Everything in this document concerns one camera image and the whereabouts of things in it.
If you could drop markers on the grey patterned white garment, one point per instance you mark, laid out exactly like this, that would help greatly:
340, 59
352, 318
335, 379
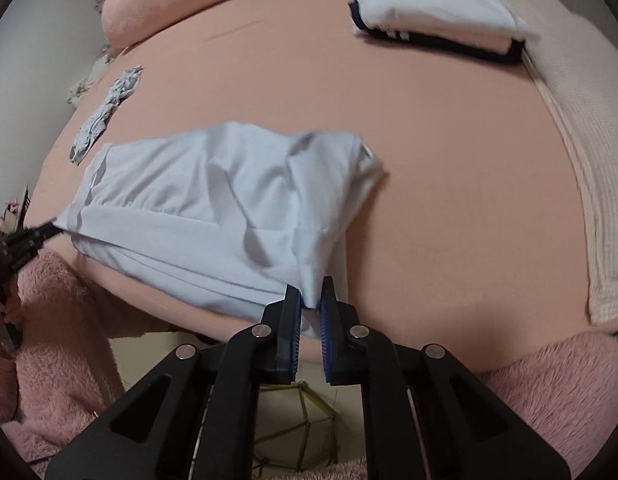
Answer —
106, 110

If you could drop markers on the person's left hand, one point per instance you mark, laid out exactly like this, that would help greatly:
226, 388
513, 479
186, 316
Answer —
4, 310

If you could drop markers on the rolled pink duvet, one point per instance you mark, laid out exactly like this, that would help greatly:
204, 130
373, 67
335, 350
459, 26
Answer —
164, 0

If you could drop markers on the pink fluffy rug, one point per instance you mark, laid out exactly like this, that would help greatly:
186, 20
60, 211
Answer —
54, 360

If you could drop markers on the white T-shirt with navy trim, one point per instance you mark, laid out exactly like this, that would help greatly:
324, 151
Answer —
439, 10

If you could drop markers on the pink bed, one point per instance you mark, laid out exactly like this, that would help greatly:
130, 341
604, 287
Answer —
464, 185

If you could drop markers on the cream waffle blanket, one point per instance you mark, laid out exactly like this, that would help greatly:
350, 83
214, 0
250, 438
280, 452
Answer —
589, 160

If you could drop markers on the pile of cream clothes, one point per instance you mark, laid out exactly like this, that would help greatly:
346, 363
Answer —
86, 82

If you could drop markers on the white pants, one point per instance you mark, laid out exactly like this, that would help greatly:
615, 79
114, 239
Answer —
214, 210

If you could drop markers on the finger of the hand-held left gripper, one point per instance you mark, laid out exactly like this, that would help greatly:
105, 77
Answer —
31, 242

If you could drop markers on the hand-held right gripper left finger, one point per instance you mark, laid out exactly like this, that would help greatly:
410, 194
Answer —
291, 332

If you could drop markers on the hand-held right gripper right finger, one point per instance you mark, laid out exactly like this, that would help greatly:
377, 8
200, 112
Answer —
329, 342

